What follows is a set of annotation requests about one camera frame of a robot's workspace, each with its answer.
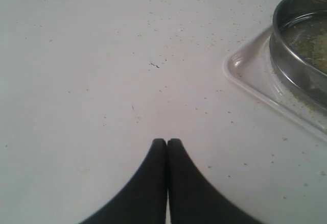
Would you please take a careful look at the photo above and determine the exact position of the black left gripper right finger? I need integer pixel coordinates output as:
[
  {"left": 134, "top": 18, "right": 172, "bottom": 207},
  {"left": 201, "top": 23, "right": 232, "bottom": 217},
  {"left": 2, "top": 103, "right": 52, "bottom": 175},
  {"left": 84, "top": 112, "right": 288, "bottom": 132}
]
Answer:
[{"left": 167, "top": 139, "right": 260, "bottom": 224}]

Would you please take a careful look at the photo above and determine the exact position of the round steel mesh sieve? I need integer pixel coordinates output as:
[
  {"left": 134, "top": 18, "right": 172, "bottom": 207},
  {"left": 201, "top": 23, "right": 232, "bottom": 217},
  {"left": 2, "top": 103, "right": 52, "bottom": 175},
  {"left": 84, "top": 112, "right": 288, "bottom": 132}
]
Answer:
[{"left": 269, "top": 0, "right": 326, "bottom": 113}]

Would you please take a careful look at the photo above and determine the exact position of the white rectangular plastic tray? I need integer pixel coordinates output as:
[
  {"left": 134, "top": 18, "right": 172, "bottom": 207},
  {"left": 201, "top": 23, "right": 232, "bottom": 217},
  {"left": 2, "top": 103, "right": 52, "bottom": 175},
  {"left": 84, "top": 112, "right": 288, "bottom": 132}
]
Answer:
[{"left": 224, "top": 27, "right": 326, "bottom": 141}]

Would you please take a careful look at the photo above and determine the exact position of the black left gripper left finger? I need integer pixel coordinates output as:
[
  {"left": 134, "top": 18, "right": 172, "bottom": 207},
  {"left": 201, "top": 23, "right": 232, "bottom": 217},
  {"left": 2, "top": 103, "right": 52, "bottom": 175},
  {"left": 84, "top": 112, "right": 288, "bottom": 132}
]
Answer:
[{"left": 82, "top": 138, "right": 168, "bottom": 224}]

